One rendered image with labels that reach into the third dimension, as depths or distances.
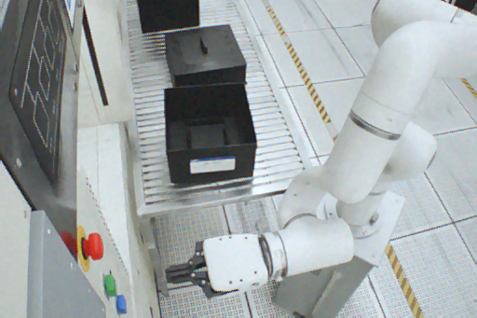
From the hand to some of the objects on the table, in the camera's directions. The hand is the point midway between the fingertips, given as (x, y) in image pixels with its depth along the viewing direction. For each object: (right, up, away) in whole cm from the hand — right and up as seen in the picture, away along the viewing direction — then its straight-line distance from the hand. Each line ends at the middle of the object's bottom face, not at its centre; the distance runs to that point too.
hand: (177, 273), depth 71 cm
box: (-23, +82, +129) cm, 155 cm away
